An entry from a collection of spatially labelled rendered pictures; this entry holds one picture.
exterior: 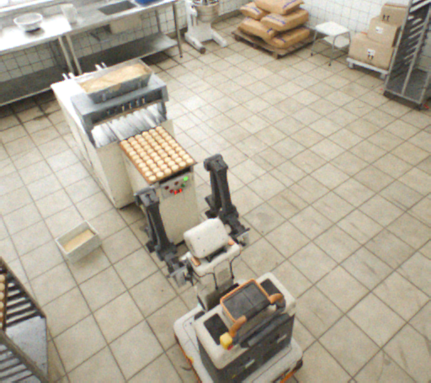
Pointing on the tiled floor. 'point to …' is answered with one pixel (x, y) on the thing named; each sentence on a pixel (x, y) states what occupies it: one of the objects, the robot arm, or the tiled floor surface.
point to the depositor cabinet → (113, 172)
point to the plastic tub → (78, 242)
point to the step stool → (333, 36)
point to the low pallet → (270, 45)
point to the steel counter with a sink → (16, 37)
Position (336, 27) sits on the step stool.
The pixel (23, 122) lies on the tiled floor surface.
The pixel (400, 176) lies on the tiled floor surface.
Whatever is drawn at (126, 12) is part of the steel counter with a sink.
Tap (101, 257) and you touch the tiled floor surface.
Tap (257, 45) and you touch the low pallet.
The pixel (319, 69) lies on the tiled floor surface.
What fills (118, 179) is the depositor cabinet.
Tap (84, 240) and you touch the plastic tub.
